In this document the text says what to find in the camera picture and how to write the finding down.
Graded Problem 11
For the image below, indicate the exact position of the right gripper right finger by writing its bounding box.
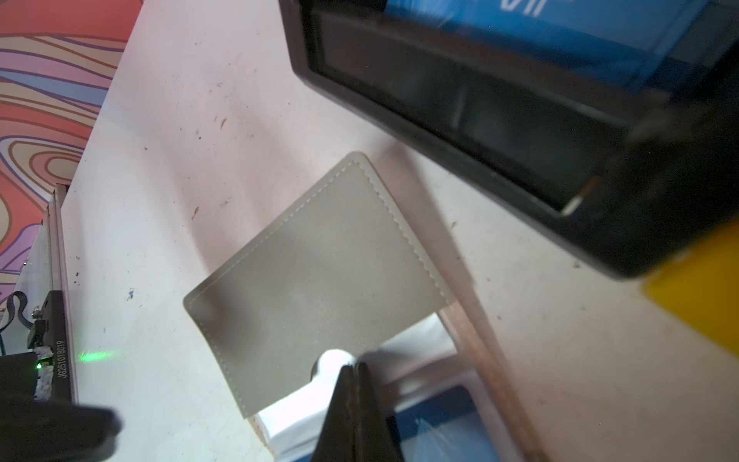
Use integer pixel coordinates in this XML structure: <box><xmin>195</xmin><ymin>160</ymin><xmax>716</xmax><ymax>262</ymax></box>
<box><xmin>353</xmin><ymin>363</ymin><xmax>402</xmax><ymax>462</ymax></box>

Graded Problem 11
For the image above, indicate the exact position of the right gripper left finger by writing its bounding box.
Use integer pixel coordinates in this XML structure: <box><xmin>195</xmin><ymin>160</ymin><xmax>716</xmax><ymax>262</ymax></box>
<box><xmin>310</xmin><ymin>366</ymin><xmax>357</xmax><ymax>462</ymax></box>

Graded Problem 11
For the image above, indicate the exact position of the blue credit card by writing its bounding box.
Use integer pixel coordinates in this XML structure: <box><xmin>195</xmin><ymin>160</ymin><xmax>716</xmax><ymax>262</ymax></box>
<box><xmin>288</xmin><ymin>383</ymin><xmax>503</xmax><ymax>462</ymax></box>

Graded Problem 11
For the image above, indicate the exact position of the grey card holder wallet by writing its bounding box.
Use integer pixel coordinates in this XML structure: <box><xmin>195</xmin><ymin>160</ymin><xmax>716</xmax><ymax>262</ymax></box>
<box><xmin>183</xmin><ymin>152</ymin><xmax>548</xmax><ymax>461</ymax></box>

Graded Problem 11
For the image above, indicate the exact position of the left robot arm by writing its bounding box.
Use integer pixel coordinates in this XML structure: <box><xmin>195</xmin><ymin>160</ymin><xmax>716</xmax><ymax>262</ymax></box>
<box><xmin>1</xmin><ymin>352</ymin><xmax>121</xmax><ymax>461</ymax></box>

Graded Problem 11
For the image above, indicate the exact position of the blue card in bin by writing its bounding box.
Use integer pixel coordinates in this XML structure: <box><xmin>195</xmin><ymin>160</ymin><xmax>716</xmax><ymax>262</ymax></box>
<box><xmin>384</xmin><ymin>0</ymin><xmax>709</xmax><ymax>92</ymax></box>

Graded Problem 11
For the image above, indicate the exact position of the yellow plastic bin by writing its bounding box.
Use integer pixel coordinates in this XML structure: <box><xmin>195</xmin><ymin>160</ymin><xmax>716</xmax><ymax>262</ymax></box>
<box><xmin>643</xmin><ymin>221</ymin><xmax>738</xmax><ymax>355</ymax></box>

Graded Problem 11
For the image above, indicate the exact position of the black plastic bin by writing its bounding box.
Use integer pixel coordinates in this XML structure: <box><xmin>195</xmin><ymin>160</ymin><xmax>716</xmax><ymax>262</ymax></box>
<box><xmin>279</xmin><ymin>1</ymin><xmax>738</xmax><ymax>278</ymax></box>

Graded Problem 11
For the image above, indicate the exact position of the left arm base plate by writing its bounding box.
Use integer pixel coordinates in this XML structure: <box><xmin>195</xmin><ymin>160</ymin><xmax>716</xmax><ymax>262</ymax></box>
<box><xmin>27</xmin><ymin>290</ymin><xmax>76</xmax><ymax>403</ymax></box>

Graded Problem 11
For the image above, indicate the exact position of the aluminium front rail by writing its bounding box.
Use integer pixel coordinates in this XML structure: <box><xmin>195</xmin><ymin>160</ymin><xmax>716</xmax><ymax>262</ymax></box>
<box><xmin>1</xmin><ymin>185</ymin><xmax>70</xmax><ymax>355</ymax></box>

